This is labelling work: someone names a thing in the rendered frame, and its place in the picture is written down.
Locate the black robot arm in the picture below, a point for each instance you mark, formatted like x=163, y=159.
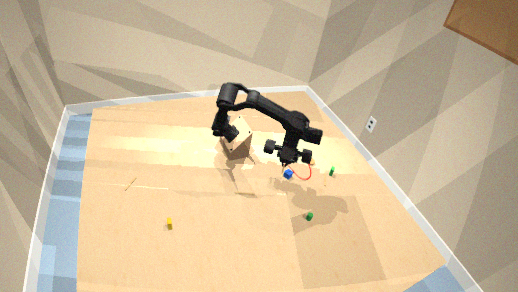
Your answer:
x=294, y=122

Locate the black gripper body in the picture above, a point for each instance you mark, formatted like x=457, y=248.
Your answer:
x=270, y=146

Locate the blue block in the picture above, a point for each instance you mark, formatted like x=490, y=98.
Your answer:
x=288, y=174

